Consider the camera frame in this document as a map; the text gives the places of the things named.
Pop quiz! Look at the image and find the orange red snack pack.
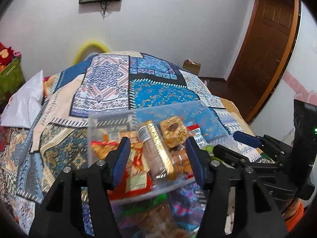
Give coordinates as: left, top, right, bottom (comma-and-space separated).
90, 131, 154, 200

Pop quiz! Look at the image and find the peanut brittle snack pack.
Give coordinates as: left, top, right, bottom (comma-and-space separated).
159, 116, 190, 148

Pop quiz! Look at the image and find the gold round biscuit roll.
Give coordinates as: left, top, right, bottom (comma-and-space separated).
137, 120, 177, 181

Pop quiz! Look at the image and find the clear plastic storage box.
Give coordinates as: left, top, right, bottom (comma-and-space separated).
88, 101, 238, 205

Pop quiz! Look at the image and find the green jelly cup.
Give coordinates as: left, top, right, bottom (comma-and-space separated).
202, 145, 214, 157

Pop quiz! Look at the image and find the red snack packet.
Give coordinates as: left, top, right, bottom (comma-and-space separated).
186, 124, 208, 147

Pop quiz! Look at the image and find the person right hand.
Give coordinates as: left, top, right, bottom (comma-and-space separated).
283, 198, 304, 231

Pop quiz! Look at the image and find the fried snack clear bag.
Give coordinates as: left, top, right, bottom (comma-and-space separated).
118, 202, 189, 237

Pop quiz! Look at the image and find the small cardboard box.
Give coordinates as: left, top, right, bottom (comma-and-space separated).
183, 59, 201, 76

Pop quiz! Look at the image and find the patchwork blue bed quilt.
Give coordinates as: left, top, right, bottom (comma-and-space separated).
1, 51, 262, 237

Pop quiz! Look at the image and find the wooden door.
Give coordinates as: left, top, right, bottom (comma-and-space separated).
228, 0, 299, 123

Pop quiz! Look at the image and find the white pillow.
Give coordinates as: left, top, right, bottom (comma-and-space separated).
1, 70, 44, 129

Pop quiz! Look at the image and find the yellow hoop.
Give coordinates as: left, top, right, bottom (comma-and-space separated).
72, 39, 111, 65

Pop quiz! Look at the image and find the green storage bin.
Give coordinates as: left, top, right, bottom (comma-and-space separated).
0, 58, 25, 104

